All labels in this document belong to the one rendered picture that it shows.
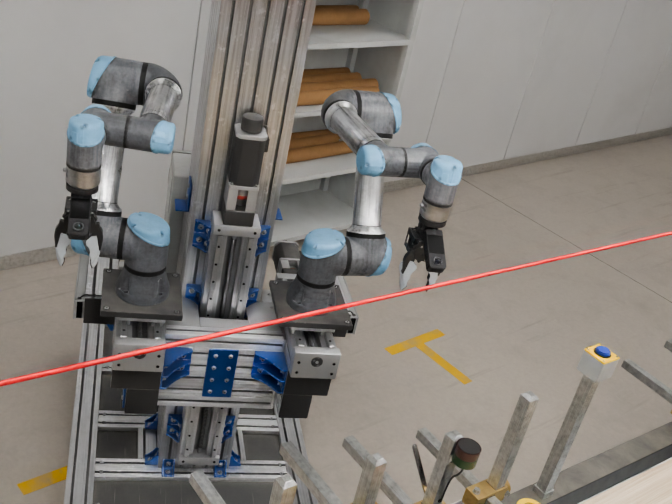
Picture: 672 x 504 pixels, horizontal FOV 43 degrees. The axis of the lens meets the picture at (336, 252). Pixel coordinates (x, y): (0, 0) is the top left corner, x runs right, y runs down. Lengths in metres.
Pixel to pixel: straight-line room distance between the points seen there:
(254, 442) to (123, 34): 2.03
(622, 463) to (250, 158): 1.54
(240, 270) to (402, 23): 2.62
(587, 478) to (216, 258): 1.33
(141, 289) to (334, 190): 3.12
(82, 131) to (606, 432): 3.09
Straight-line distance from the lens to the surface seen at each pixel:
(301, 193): 5.36
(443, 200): 2.10
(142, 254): 2.39
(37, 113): 4.21
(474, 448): 2.11
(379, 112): 2.48
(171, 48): 4.43
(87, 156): 1.94
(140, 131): 2.01
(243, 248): 2.52
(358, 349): 4.28
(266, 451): 3.28
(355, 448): 2.39
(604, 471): 2.92
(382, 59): 5.01
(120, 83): 2.37
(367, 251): 2.50
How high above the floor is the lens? 2.41
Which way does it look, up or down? 28 degrees down
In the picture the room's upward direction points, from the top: 13 degrees clockwise
